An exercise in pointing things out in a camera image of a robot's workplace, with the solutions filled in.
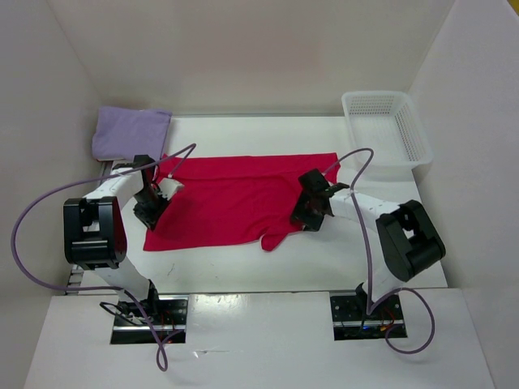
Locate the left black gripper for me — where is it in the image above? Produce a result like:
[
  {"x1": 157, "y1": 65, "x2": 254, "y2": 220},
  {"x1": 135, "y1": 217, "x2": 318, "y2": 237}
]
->
[{"x1": 133, "y1": 187, "x2": 171, "y2": 231}]

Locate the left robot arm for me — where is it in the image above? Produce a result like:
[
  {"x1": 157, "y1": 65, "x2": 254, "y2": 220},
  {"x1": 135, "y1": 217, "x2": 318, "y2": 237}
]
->
[{"x1": 63, "y1": 155, "x2": 183, "y2": 324}]

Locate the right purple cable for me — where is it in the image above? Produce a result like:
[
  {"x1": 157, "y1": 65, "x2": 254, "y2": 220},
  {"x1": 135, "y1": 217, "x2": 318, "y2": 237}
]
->
[{"x1": 322, "y1": 147, "x2": 436, "y2": 354}]

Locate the white laundry basket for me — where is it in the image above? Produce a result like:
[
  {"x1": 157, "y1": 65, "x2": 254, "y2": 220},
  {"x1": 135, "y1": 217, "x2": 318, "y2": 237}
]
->
[{"x1": 341, "y1": 91, "x2": 433, "y2": 180}]

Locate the purple cable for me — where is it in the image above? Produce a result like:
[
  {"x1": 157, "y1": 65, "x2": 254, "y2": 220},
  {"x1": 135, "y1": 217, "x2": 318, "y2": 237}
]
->
[
  {"x1": 10, "y1": 142, "x2": 198, "y2": 372},
  {"x1": 322, "y1": 147, "x2": 436, "y2": 354}
]

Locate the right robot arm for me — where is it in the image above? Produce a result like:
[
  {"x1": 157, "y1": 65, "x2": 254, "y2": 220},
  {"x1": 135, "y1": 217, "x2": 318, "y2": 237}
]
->
[{"x1": 290, "y1": 169, "x2": 446, "y2": 318}]

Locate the pink t shirt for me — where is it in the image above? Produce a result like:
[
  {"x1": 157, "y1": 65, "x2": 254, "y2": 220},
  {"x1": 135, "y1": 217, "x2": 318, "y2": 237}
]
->
[{"x1": 144, "y1": 153, "x2": 340, "y2": 252}]

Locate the lavender t shirt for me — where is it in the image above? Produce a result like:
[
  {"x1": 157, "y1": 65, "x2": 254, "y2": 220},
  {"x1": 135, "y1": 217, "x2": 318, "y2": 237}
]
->
[{"x1": 92, "y1": 106, "x2": 172, "y2": 160}]

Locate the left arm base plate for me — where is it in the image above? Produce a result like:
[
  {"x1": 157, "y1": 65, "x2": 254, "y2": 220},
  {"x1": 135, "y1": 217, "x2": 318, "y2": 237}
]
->
[{"x1": 100, "y1": 295, "x2": 189, "y2": 345}]

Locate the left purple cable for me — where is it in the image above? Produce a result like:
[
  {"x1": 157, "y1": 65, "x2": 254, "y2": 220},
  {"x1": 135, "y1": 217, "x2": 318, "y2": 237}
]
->
[{"x1": 10, "y1": 142, "x2": 198, "y2": 372}]

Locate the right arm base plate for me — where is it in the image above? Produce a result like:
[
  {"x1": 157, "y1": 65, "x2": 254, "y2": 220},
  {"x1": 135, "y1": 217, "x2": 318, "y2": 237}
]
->
[{"x1": 329, "y1": 291, "x2": 407, "y2": 341}]

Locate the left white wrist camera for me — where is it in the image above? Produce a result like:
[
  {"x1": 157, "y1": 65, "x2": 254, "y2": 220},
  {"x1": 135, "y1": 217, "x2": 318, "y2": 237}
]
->
[{"x1": 158, "y1": 177, "x2": 184, "y2": 201}]

